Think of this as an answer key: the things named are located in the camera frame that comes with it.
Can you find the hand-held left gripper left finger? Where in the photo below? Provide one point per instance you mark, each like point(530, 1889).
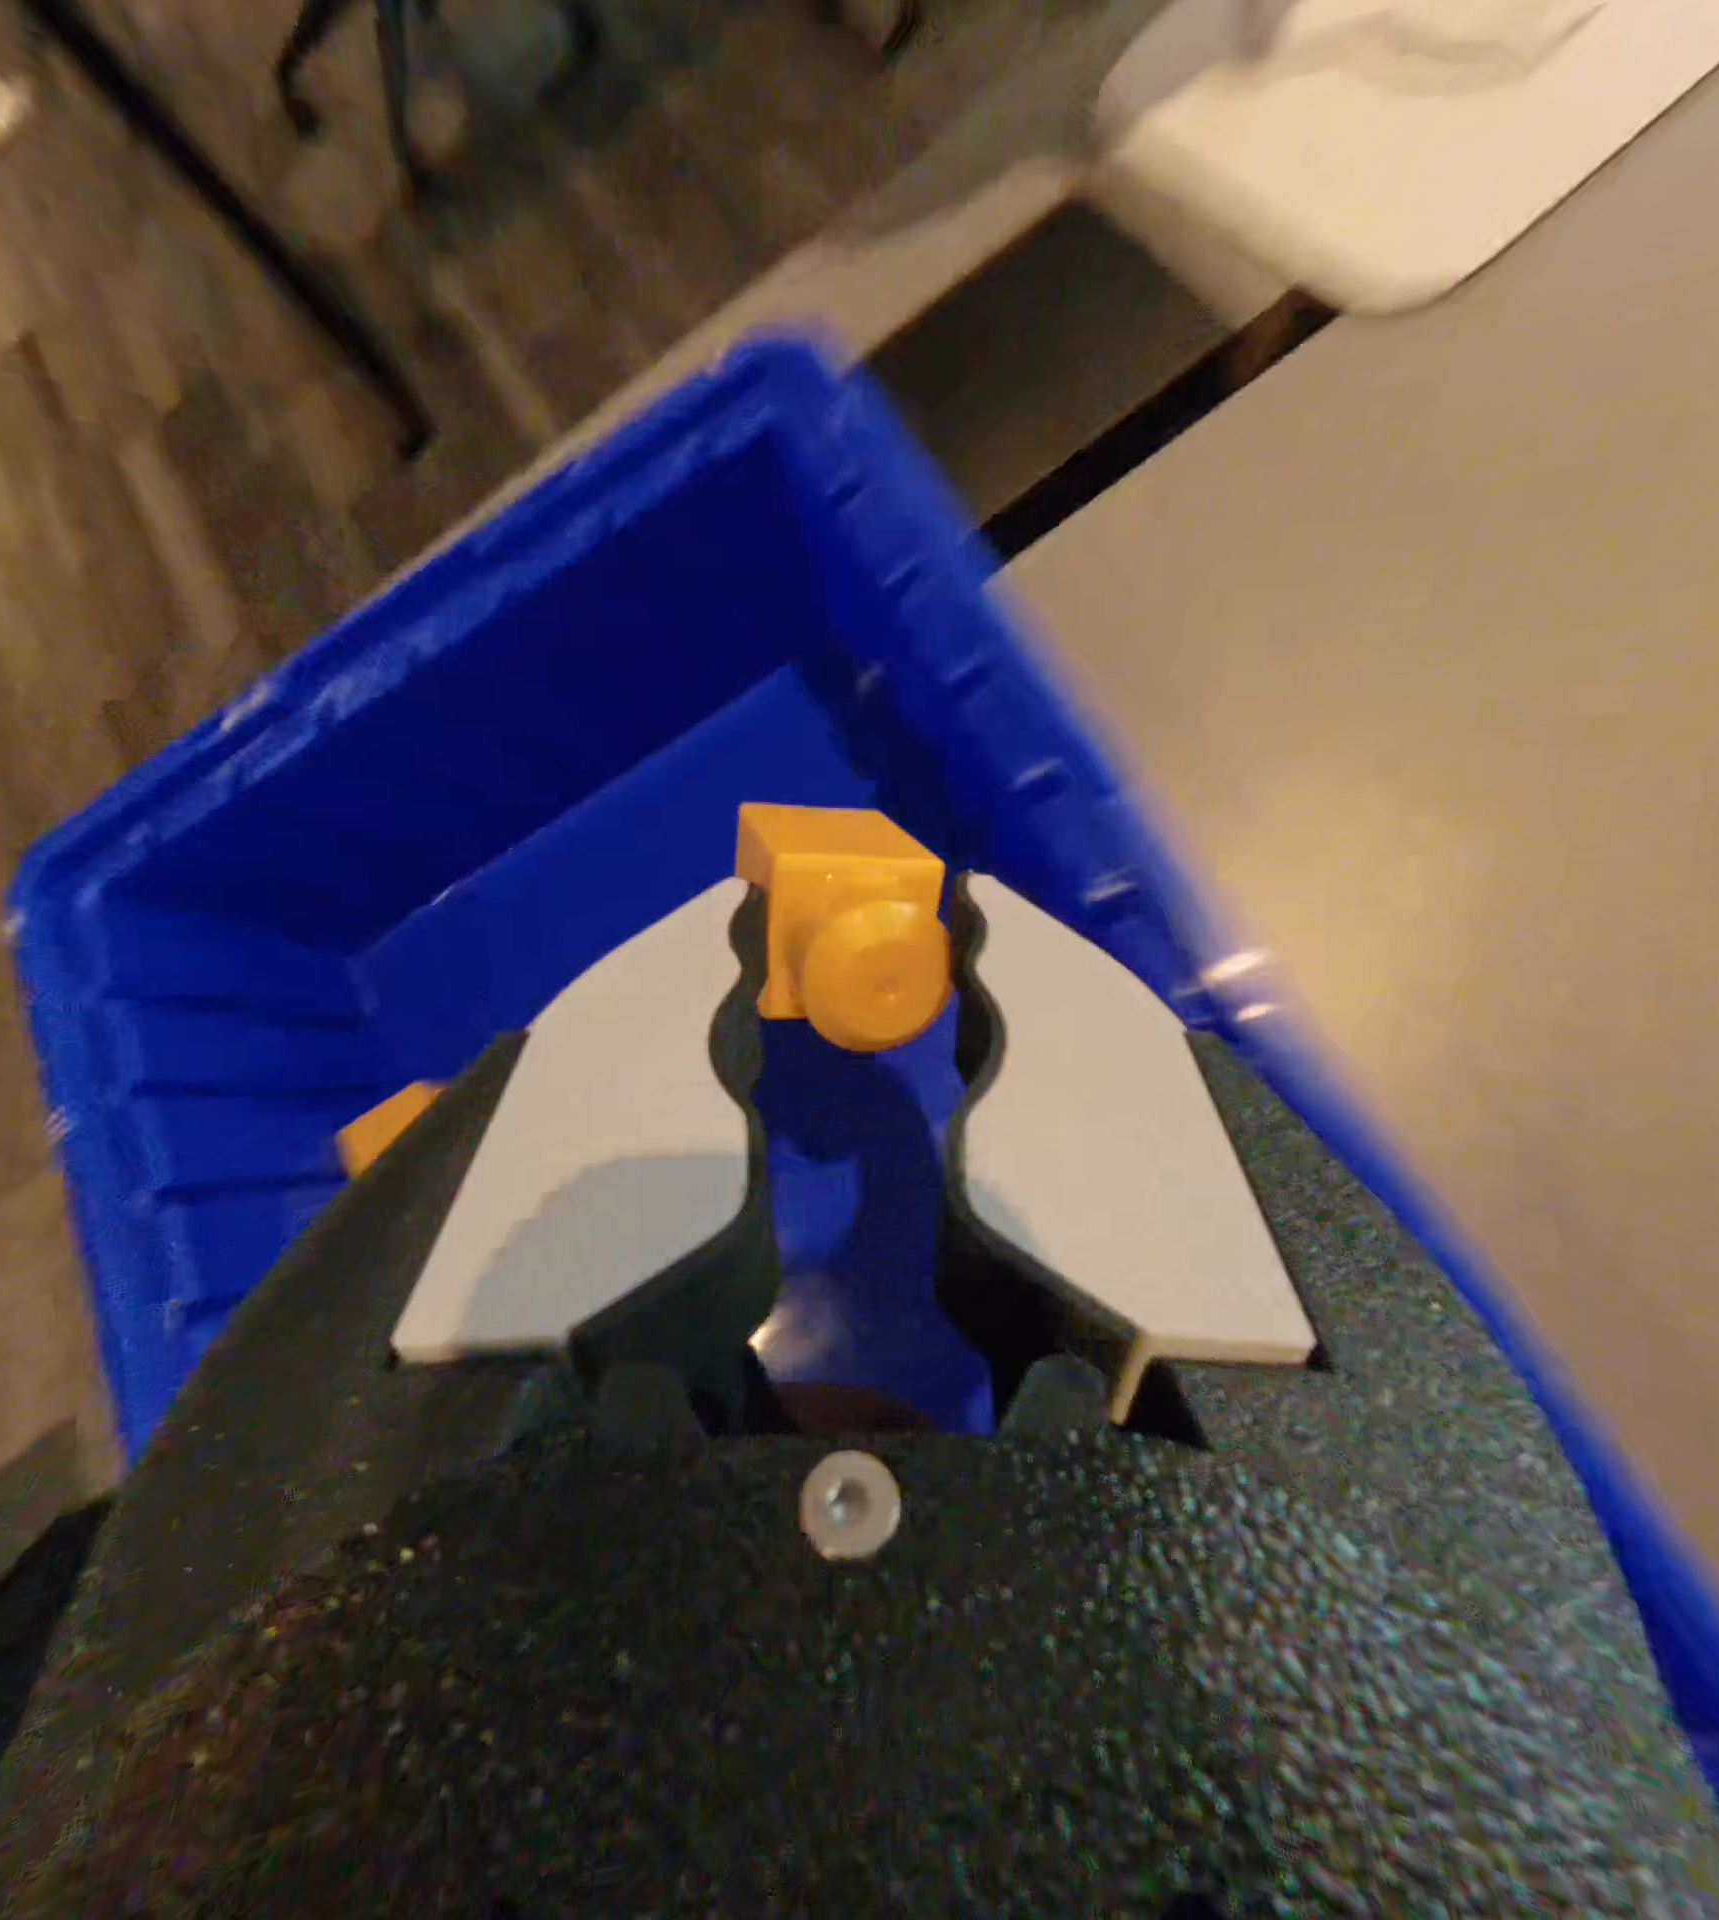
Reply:
point(574, 1184)

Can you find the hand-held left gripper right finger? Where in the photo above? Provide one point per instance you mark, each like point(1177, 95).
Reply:
point(1129, 1184)

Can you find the yellow one-stud block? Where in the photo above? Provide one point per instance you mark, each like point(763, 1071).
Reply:
point(829, 884)
point(378, 1125)

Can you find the blue ribbed plastic bin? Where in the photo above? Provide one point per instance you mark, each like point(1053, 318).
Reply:
point(574, 720)

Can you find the white stand base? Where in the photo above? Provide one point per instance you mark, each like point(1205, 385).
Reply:
point(1399, 151)

